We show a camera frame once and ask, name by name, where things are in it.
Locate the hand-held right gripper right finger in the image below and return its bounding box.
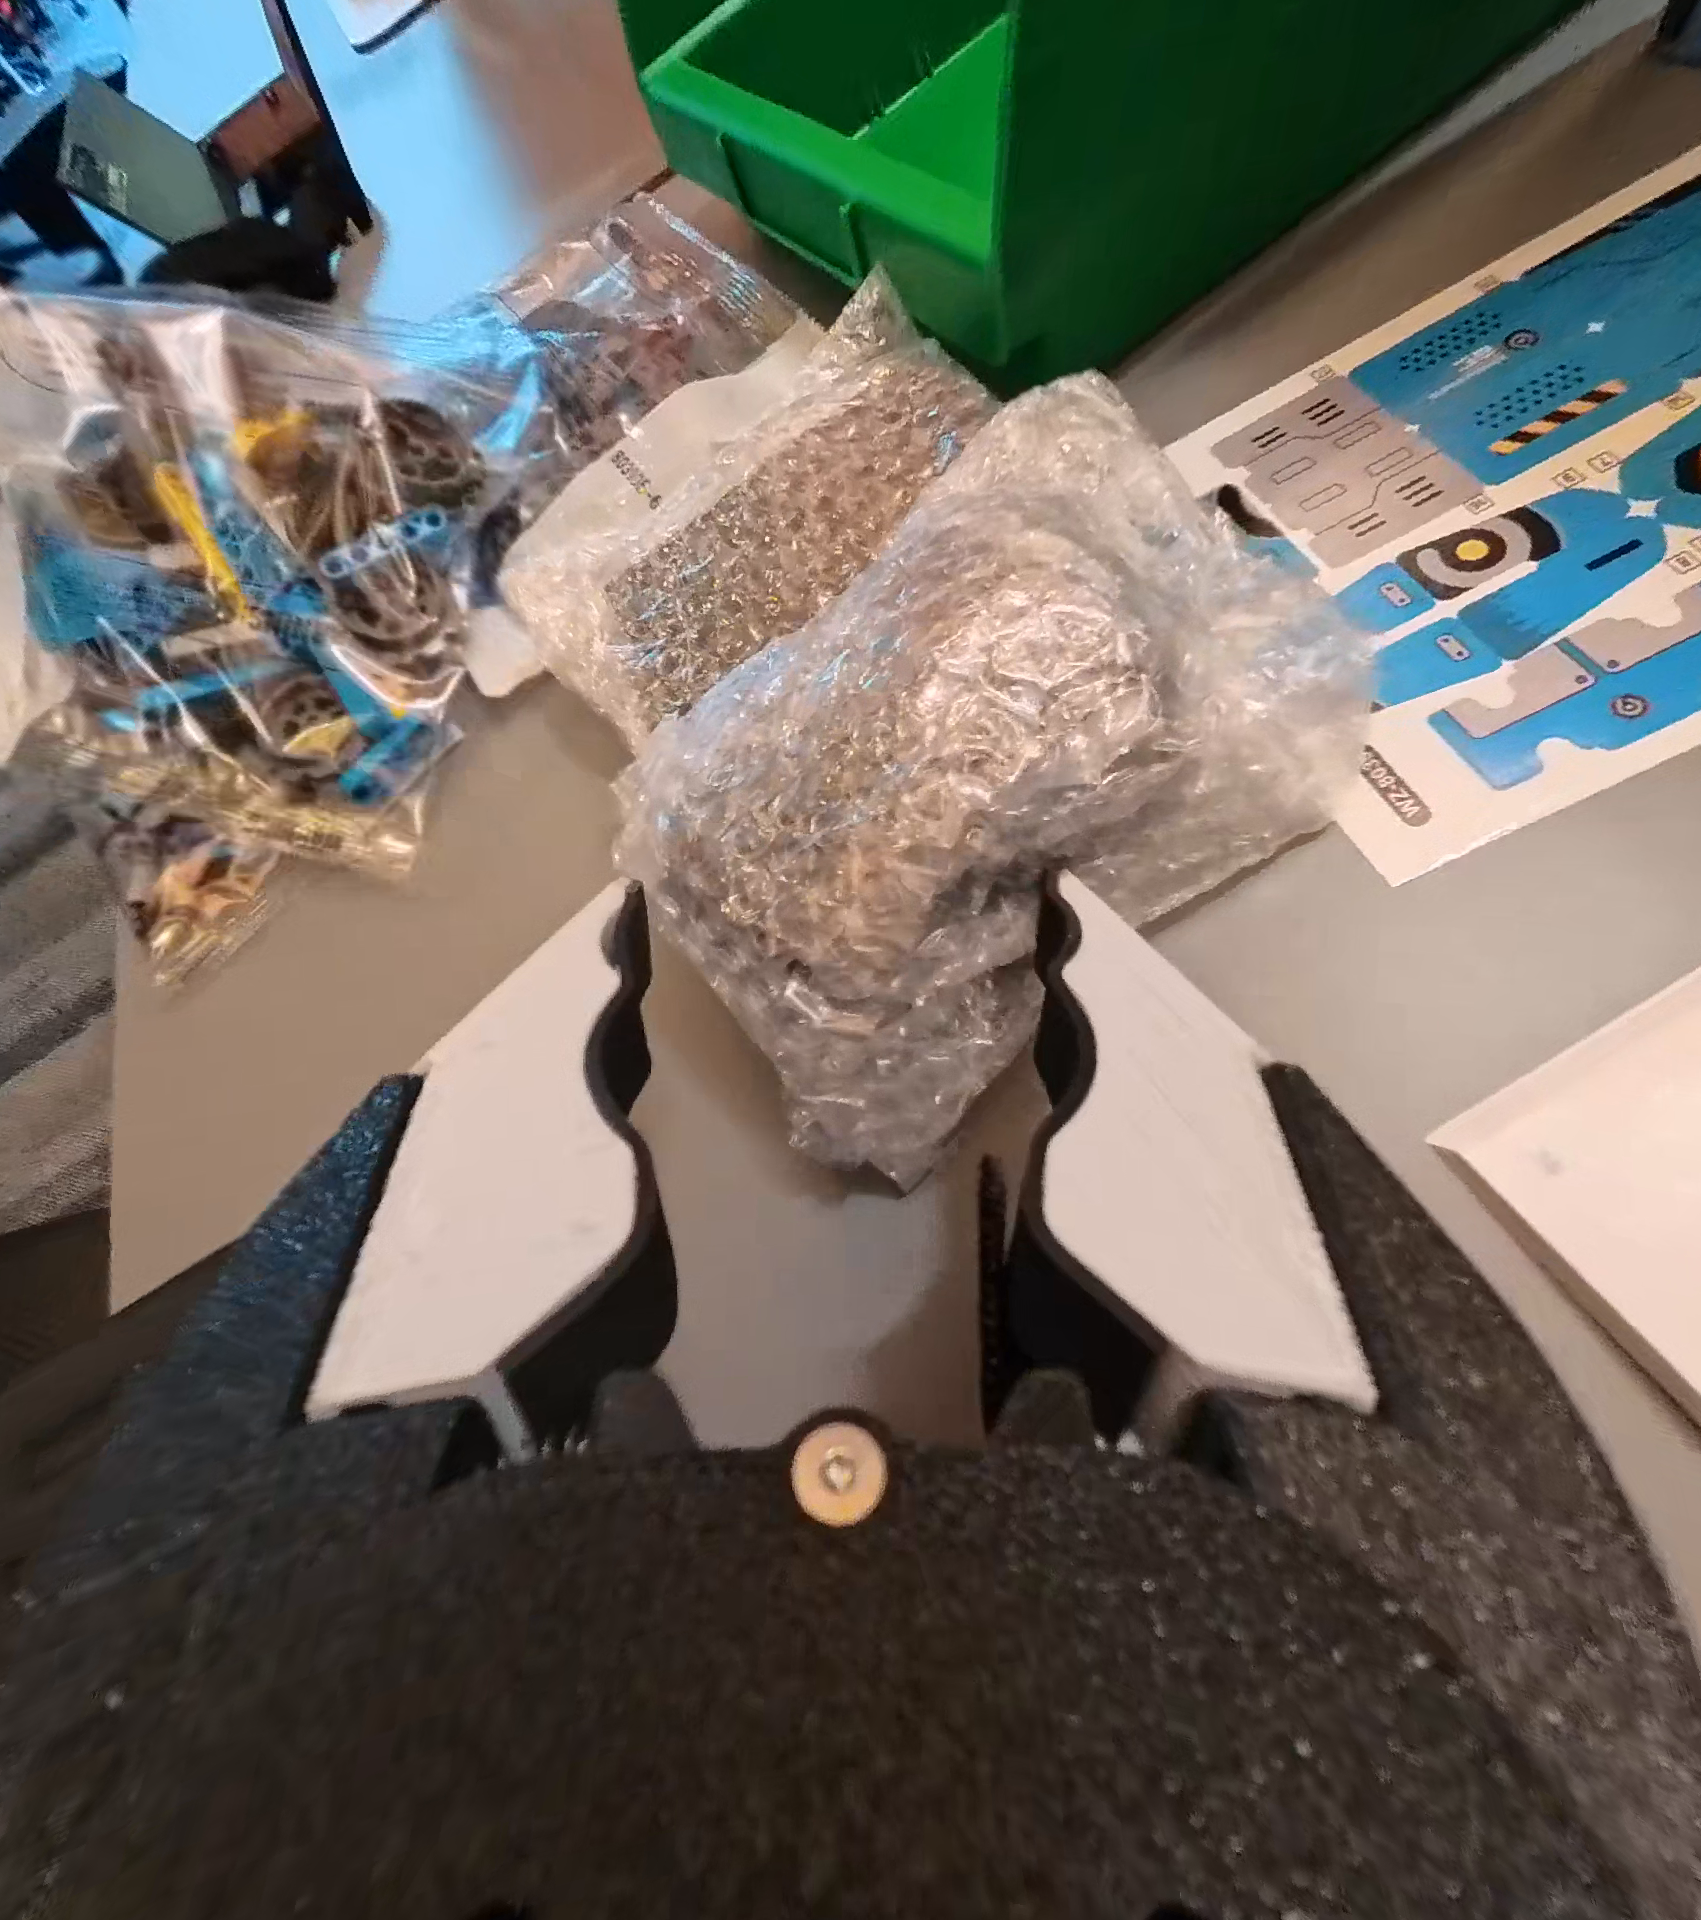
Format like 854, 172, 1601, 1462
977, 868, 1379, 1442

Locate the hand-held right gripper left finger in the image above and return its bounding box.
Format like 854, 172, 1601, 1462
307, 882, 677, 1425

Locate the white instruction booklet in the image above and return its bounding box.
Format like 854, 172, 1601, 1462
1427, 900, 1701, 1532

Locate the large bubble wrap packet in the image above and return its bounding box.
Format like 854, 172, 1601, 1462
615, 373, 1378, 1193

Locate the grey desk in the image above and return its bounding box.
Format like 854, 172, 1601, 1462
108, 0, 1701, 1650

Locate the clear bag of blue parts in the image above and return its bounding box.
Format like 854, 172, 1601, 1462
0, 233, 507, 886

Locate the flat bubble wrap packet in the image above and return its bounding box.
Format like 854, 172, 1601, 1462
496, 266, 1005, 750

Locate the blue sticker sheet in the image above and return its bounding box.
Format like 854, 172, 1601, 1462
1167, 126, 1701, 889

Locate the green plastic bin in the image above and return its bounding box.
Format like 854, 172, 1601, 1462
617, 0, 1601, 375

